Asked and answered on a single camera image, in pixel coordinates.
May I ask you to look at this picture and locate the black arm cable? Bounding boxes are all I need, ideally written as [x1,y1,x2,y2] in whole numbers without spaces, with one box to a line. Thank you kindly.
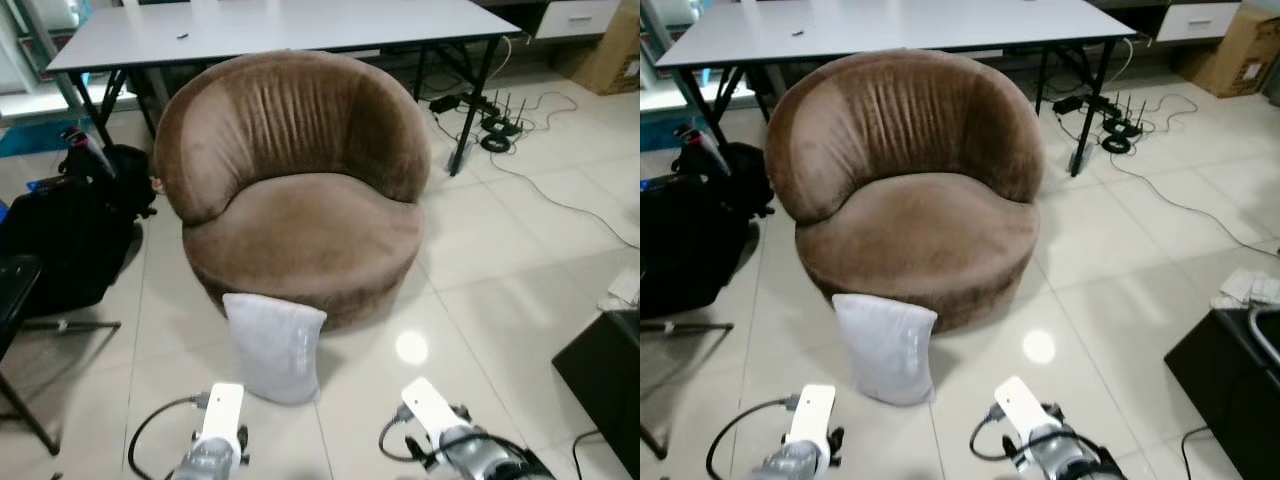
[380,405,431,466]
[970,403,1021,466]
[128,393,211,480]
[706,395,799,480]

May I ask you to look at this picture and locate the white papers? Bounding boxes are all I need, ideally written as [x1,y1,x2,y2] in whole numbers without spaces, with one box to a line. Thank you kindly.
[597,268,641,313]
[1210,265,1280,311]

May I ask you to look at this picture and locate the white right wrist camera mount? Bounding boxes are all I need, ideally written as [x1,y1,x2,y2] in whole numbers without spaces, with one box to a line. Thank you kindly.
[994,376,1063,451]
[402,377,471,451]

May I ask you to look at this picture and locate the brown velvet round sofa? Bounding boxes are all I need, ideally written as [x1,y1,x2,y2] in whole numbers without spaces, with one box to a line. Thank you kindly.
[765,48,1046,334]
[153,50,433,334]

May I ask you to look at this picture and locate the red and black handle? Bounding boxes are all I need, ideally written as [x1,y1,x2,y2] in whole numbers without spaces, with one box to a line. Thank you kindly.
[674,122,731,179]
[60,124,118,181]

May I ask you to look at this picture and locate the white drawer cabinet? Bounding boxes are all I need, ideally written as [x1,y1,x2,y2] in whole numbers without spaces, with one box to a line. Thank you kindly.
[535,0,623,41]
[1155,0,1243,43]

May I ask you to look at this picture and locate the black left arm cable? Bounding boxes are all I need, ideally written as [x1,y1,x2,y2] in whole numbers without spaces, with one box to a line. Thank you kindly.
[706,395,799,480]
[128,393,211,480]

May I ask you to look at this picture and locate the grey metal tube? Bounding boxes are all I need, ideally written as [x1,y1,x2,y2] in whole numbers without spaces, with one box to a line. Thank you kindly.
[1247,305,1280,368]

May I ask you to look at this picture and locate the black box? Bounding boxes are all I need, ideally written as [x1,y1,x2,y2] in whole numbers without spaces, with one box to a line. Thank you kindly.
[1165,305,1280,461]
[552,310,641,443]

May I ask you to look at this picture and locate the black soft case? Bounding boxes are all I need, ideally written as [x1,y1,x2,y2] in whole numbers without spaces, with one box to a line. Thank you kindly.
[640,180,761,319]
[0,180,143,317]

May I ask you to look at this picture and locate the black router with antennas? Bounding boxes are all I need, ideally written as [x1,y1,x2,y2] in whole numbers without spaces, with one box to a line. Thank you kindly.
[1100,93,1149,154]
[480,93,533,153]

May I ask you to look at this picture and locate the black metal stand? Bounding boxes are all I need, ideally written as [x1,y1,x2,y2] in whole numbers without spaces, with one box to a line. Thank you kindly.
[640,320,736,461]
[0,255,122,457]

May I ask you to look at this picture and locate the black backpack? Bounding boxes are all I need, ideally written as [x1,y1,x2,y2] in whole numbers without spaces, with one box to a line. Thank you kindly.
[690,141,776,219]
[60,143,159,219]

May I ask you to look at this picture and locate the white shelf unit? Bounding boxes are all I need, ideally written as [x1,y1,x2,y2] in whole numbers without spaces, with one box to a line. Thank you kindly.
[640,0,713,116]
[0,0,101,123]

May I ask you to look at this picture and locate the blue mat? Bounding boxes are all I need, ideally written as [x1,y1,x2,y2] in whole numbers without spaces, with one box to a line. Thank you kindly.
[0,118,73,158]
[640,120,686,153]

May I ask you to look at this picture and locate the white pillow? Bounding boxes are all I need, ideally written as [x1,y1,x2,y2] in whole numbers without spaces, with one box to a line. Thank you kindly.
[222,292,328,406]
[832,293,938,407]

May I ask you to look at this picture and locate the black floor cable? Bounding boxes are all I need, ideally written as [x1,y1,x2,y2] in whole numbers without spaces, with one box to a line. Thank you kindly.
[1181,425,1217,480]
[571,429,604,480]

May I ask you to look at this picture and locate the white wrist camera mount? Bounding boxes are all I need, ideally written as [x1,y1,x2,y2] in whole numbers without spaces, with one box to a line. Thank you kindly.
[198,383,247,453]
[787,385,837,456]
[994,376,1063,451]
[402,377,471,451]

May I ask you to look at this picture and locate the white floor cable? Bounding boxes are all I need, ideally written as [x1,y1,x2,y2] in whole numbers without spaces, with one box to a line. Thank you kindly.
[488,150,641,249]
[1108,150,1280,248]

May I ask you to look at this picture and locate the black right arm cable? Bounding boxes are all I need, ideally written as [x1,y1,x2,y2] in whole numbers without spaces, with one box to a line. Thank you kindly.
[970,403,1021,466]
[380,405,431,466]

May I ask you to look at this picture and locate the brown cardboard box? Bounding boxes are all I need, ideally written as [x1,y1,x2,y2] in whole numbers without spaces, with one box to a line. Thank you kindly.
[555,0,641,97]
[1175,5,1280,99]

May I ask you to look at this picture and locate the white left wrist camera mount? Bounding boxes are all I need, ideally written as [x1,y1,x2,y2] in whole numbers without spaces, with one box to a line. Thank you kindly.
[787,385,837,456]
[198,383,247,453]

